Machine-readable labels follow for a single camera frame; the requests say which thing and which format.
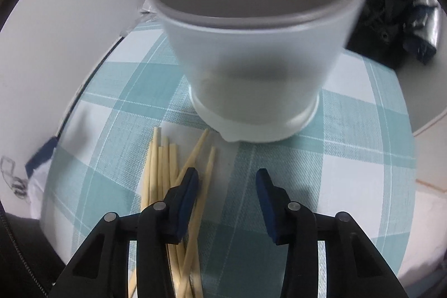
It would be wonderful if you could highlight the teal plaid tablecloth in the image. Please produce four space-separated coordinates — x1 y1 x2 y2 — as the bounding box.
40 22 416 297

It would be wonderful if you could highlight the black bag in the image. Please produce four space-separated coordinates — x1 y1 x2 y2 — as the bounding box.
347 0 442 70

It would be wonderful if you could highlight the white divided utensil holder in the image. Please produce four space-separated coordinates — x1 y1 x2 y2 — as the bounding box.
151 0 365 143

